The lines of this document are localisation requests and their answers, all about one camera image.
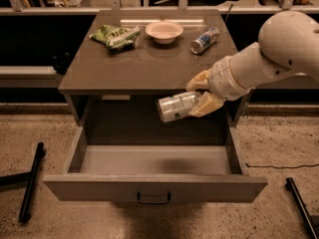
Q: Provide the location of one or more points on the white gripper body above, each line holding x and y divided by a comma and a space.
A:
221, 78

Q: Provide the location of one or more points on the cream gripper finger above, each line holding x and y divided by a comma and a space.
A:
199, 82
207, 104

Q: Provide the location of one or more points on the silver 7up can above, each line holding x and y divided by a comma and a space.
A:
177, 107

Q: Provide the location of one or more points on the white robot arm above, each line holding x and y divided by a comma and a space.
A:
288, 43

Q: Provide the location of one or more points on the blue silver soda can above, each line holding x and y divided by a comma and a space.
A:
204, 41

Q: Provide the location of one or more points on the grey cabinet counter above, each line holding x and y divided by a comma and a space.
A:
123, 86

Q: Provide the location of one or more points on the open grey top drawer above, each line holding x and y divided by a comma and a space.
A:
116, 162

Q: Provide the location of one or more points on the white bowl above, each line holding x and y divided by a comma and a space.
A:
164, 32

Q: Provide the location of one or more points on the green chip bag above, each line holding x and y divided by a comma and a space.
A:
115, 38

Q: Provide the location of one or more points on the black stand leg right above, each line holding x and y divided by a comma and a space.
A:
311, 221

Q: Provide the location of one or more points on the black stand leg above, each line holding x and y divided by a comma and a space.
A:
311, 221
29, 178

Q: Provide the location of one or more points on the black object beside cabinet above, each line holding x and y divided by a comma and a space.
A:
61, 63

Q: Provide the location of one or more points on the black stand leg left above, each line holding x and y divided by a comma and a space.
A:
29, 178

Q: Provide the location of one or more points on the black drawer handle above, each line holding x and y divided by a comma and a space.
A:
153, 199

